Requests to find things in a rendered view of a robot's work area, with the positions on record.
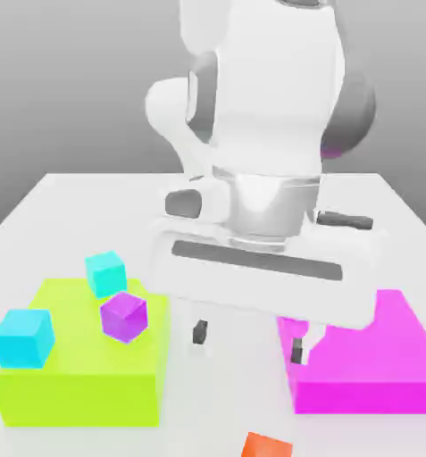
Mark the small sky blue cube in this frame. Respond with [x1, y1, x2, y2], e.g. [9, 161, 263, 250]
[0, 308, 57, 370]

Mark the large magenta box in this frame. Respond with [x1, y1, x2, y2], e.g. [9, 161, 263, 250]
[275, 288, 426, 416]

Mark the small orange cube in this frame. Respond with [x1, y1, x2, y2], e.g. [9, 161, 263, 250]
[240, 431, 295, 457]

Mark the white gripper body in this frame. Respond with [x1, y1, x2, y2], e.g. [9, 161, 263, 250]
[148, 216, 382, 331]

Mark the large lime green box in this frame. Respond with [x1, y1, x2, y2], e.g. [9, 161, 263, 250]
[0, 277, 170, 428]

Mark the small purple cube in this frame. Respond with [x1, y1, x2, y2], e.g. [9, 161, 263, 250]
[99, 291, 149, 345]

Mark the small turquoise cube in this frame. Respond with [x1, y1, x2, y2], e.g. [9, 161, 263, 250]
[84, 250, 129, 300]

